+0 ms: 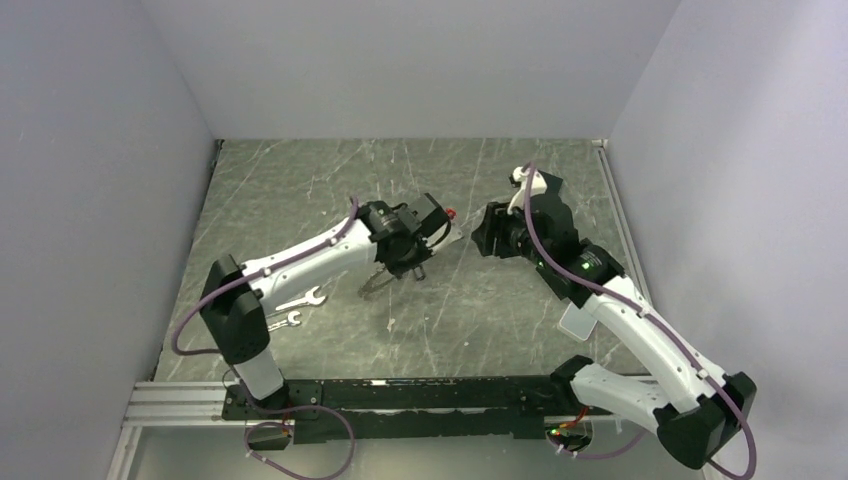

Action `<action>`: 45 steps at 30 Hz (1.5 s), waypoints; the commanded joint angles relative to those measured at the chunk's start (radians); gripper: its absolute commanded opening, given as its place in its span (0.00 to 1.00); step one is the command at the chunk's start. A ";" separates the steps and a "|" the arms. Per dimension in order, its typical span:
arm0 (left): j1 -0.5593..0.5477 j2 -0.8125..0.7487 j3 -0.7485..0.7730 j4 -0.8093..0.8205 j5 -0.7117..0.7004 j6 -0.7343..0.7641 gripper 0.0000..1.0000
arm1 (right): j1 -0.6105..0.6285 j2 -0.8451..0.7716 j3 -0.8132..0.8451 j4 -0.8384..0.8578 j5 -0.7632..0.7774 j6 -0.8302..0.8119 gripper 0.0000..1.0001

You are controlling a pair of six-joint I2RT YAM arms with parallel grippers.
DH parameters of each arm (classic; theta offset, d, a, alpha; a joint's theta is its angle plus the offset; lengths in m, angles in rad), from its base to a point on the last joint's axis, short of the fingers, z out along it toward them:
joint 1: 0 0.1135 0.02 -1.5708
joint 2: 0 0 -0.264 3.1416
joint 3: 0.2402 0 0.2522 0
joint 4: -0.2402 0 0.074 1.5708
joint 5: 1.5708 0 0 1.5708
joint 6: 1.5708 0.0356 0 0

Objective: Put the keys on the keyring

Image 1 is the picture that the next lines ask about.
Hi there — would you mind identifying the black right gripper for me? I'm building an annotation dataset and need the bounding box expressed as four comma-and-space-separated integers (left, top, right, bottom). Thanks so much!
471, 202, 551, 270

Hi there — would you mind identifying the steel ring disc with keyrings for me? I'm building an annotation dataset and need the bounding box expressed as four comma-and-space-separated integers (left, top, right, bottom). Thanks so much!
358, 267, 396, 300

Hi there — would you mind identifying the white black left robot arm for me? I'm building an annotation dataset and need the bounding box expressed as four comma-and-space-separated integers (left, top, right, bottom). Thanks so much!
198, 193, 451, 420

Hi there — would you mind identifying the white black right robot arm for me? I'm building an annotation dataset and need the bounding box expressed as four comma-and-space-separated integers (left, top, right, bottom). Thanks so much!
472, 195, 758, 479

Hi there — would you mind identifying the large silver wrench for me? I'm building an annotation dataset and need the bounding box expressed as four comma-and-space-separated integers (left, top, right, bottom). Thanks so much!
275, 286, 327, 312

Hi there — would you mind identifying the small silver wrench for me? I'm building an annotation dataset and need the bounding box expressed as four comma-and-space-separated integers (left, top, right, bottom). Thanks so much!
267, 310, 301, 332

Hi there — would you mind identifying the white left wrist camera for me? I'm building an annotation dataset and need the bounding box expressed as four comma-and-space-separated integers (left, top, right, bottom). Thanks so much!
428, 208, 464, 252

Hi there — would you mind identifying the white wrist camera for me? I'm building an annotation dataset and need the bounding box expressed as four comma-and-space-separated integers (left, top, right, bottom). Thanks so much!
506, 167, 565, 216
428, 208, 464, 252

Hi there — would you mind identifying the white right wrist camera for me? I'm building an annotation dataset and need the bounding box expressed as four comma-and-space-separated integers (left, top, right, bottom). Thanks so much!
506, 167, 565, 216

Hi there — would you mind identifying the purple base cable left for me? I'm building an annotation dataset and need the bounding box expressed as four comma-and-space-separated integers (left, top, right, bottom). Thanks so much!
243, 404, 356, 480

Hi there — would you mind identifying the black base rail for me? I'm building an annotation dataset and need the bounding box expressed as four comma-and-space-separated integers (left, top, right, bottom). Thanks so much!
221, 375, 583, 444

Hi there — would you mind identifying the aluminium frame rail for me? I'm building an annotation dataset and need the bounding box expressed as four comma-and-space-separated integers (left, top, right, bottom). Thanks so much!
106, 382, 227, 479

